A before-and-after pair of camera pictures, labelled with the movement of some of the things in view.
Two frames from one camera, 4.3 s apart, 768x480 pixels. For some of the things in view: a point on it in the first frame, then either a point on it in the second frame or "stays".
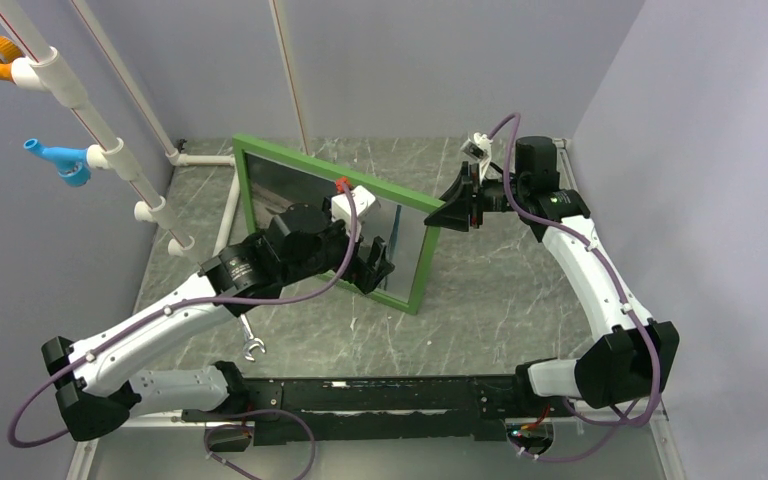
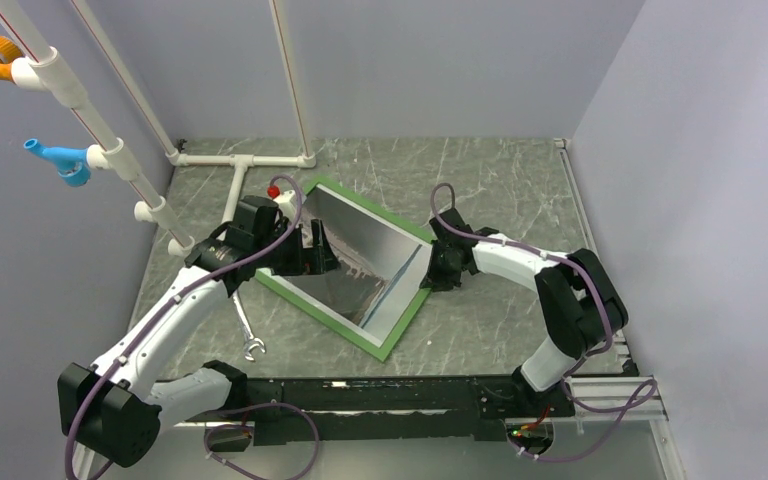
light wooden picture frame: (335, 279) to (281, 288)
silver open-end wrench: (251, 340) stays
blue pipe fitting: (71, 163) stays
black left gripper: (378, 266) to (321, 260)
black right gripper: (457, 205) to (435, 281)
